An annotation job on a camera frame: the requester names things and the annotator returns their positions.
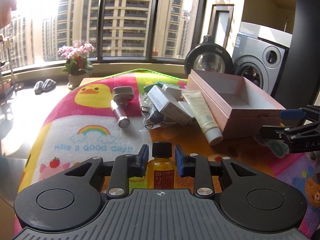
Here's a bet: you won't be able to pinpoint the amber bottle black cap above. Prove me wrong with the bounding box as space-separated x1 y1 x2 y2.
147 142 176 190

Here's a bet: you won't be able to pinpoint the cream lotion tube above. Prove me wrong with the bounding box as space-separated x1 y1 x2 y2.
182 90 223 146

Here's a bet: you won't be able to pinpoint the clear bag with black item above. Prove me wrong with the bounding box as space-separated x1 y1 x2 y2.
139 93 176 130

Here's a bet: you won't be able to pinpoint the white cable retail box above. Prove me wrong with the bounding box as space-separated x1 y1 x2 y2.
147 86 191 126

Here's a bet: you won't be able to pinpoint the pink cardboard box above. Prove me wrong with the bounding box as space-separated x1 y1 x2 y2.
185 70 285 140

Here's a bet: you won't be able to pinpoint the colourful cartoon play mat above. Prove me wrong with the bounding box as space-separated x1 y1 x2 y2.
19 69 319 237

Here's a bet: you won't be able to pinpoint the grey washing machine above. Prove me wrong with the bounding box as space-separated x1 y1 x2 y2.
232 22 292 96

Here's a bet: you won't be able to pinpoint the small white box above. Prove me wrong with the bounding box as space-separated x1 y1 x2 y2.
162 83 182 101

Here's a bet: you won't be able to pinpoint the round washing machine door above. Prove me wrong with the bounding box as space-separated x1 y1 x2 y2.
184 35 235 75

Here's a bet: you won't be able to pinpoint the pink potted flowers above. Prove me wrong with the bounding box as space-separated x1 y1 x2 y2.
57 43 94 90

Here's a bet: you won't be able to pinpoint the grey slippers pair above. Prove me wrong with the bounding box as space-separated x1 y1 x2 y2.
34 79 56 95

